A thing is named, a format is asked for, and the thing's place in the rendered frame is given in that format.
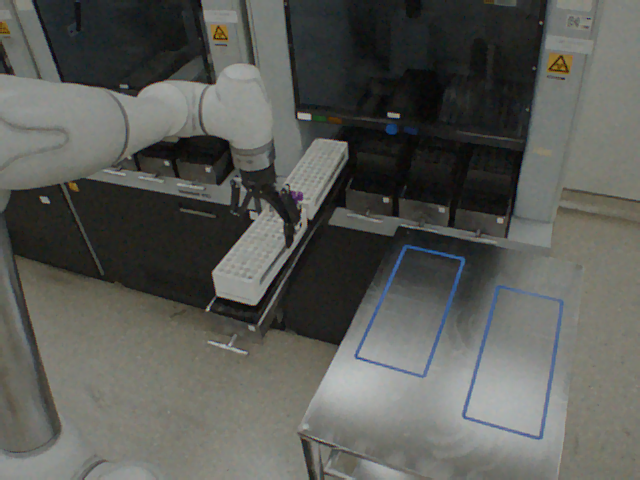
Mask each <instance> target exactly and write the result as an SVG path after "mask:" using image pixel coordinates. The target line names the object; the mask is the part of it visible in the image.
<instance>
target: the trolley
mask: <svg viewBox="0 0 640 480"><path fill-rule="evenodd" d="M583 274H584V266H583V265H579V264H575V263H570V262H566V261H561V260H556V259H552V258H548V257H543V256H538V255H533V254H529V253H524V252H519V250H514V249H510V248H505V247H500V246H495V245H491V244H486V243H481V242H477V241H472V240H466V239H461V238H457V237H452V236H447V235H442V234H437V233H432V231H427V230H422V229H417V228H412V227H407V226H401V225H398V226H397V229H396V231H395V234H394V236H393V238H392V240H391V242H390V244H389V246H388V249H387V251H386V253H384V255H383V257H382V259H381V261H380V264H379V267H378V269H377V271H376V273H375V275H374V278H373V280H372V282H370V284H369V286H368V288H367V290H366V293H365V295H364V297H363V299H362V302H361V304H360V307H359V309H358V311H356V313H355V315H354V317H353V319H352V321H351V324H350V326H349V328H348V330H347V332H346V334H345V336H344V339H342V342H341V344H340V346H339V348H338V350H337V352H336V354H335V356H334V358H333V360H332V363H331V365H330V367H329V369H327V371H326V374H325V376H324V378H323V380H322V382H321V384H320V386H319V389H318V391H317V393H316V395H315V397H314V399H313V401H312V403H310V405H309V407H308V410H307V412H306V414H305V416H304V418H303V420H302V422H301V424H300V426H299V428H298V430H297V434H298V436H299V437H300V440H301V445H302V450H303V455H304V460H305V465H306V470H308V475H309V479H310V480H325V478H324V475H326V476H328V477H333V478H337V479H339V480H557V479H558V469H559V468H560V459H561V451H562V448H563V438H564V432H565V427H566V416H567V411H568V406H569V396H570V388H571V385H572V374H573V363H574V358H575V351H576V340H577V330H578V320H579V318H580V308H581V296H582V285H583ZM319 444H321V445H323V446H326V447H329V448H332V450H330V453H329V456H328V459H327V461H326V464H325V467H324V470H323V467H322V460H321V454H320V447H319ZM340 452H343V453H346V454H349V455H351V456H354V457H358V458H360V459H359V462H357V465H356V467H355V470H354V472H353V474H352V476H351V475H349V474H347V475H346V474H343V473H341V472H338V471H336V470H332V467H334V465H335V463H336V461H337V459H338V457H339V455H340Z"/></svg>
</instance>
